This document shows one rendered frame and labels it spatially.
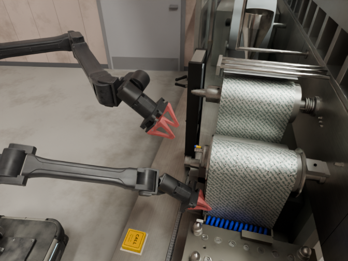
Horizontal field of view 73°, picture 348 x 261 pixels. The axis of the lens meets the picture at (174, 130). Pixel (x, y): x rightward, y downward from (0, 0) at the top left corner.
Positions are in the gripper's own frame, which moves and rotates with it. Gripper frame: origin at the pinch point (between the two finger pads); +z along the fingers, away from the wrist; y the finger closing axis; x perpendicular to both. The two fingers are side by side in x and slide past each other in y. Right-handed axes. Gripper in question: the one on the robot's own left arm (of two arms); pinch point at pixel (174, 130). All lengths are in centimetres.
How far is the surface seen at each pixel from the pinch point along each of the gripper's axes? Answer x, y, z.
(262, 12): 31, -78, 8
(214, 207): -9.3, 7.0, 28.3
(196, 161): -6.3, -2.3, 14.8
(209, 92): 6.9, -21.9, 4.7
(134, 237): -38.5, 16.1, 17.7
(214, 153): 6.1, 4.1, 11.9
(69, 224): -161, -24, 15
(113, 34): -168, -305, -86
